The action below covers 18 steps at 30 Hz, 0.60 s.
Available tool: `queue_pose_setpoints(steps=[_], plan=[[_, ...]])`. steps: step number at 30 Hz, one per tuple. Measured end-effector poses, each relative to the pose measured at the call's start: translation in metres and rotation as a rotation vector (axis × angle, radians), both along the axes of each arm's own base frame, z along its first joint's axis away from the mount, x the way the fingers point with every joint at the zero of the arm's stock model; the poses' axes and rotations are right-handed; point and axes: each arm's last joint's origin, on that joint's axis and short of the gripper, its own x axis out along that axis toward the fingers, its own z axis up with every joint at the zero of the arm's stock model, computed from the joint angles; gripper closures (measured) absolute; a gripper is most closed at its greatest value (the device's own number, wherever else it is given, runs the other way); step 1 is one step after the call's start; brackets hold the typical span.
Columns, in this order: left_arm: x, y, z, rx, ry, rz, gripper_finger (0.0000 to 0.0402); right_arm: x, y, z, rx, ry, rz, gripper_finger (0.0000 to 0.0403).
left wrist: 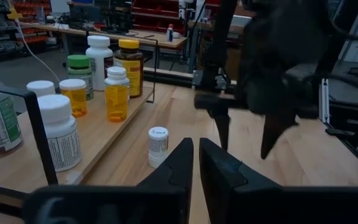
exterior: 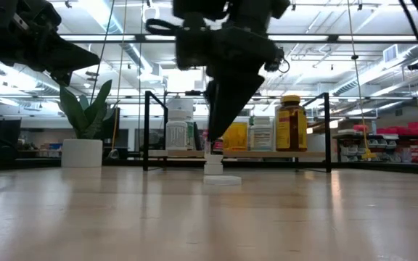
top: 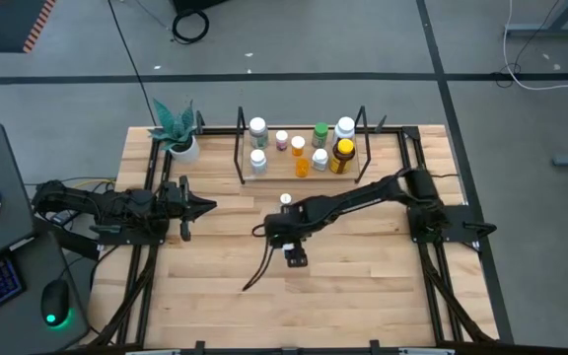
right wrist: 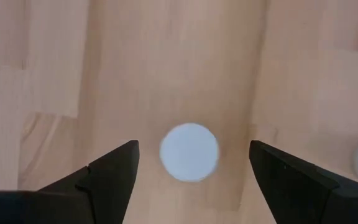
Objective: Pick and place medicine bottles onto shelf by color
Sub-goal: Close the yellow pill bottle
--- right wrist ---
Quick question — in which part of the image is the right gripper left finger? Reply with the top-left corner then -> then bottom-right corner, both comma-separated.
0,139 -> 140,224

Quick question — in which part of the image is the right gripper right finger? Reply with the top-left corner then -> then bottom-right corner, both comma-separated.
249,139 -> 358,224

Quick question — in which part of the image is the orange pill vial white cap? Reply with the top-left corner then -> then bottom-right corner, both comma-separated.
159,122 -> 220,183

